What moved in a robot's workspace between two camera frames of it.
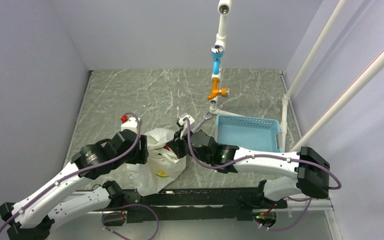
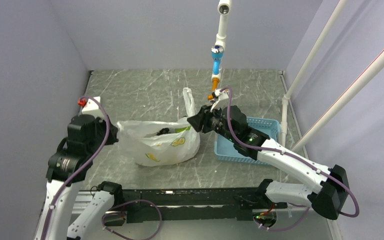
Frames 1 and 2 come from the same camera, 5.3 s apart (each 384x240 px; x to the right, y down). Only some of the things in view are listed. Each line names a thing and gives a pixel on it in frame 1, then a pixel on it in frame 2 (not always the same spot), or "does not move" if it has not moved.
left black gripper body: (138, 155) → (101, 129)
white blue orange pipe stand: (224, 9) does not move
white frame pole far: (285, 99) does not move
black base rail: (238, 202) does not move
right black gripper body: (182, 145) → (215, 124)
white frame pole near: (378, 65) does not move
